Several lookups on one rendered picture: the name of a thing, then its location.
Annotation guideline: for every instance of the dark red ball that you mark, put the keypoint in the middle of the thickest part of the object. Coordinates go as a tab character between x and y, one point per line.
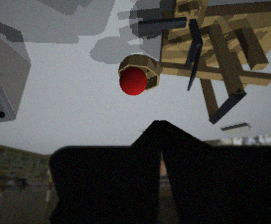
133	81

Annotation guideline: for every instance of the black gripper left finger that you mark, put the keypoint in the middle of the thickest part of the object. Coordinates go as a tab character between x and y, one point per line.
117	169

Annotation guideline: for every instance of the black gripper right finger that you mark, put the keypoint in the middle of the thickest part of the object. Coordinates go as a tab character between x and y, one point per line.
199	174

